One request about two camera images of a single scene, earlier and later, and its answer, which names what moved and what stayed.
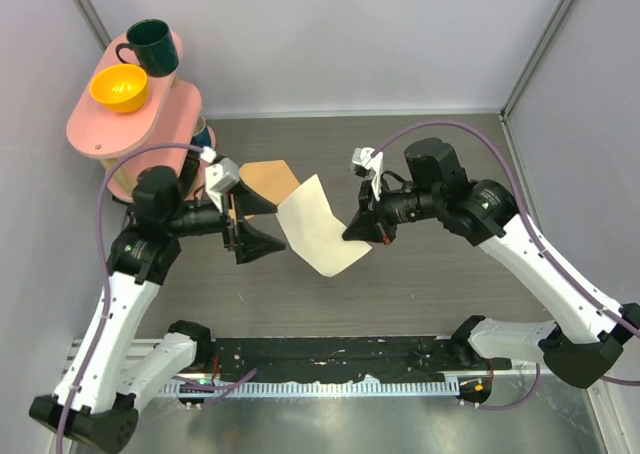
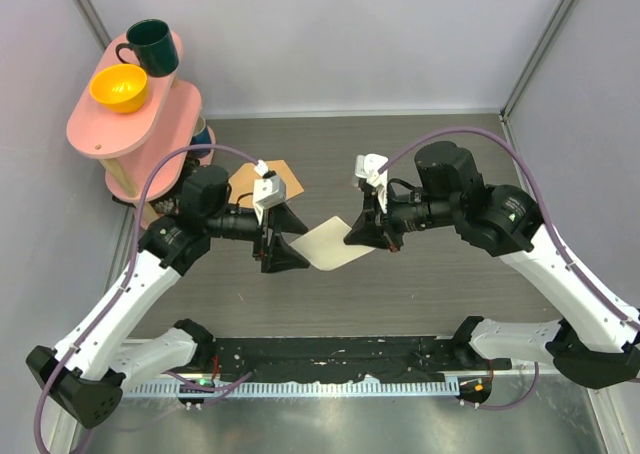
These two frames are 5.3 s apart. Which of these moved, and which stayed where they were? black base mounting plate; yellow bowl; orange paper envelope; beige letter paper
Moved: beige letter paper
Stayed: yellow bowl; orange paper envelope; black base mounting plate
